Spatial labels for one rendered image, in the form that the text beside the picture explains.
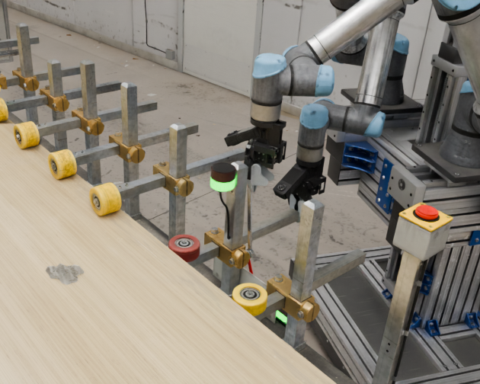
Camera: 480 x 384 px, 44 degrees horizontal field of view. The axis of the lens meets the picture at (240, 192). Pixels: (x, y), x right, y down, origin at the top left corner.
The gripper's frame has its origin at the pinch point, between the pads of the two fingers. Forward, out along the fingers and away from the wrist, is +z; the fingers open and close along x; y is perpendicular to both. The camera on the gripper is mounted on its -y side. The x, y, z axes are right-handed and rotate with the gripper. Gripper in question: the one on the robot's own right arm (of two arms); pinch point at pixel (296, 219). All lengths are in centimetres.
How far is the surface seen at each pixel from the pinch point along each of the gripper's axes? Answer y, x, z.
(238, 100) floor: 199, 249, 83
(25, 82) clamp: -31, 118, -13
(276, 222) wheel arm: -10.1, -1.5, -3.2
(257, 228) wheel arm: -16.8, -1.0, -3.4
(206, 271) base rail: -27.0, 8.3, 12.6
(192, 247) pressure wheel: -41.3, -2.8, -8.0
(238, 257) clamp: -30.4, -8.4, -3.5
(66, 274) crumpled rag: -72, 4, -9
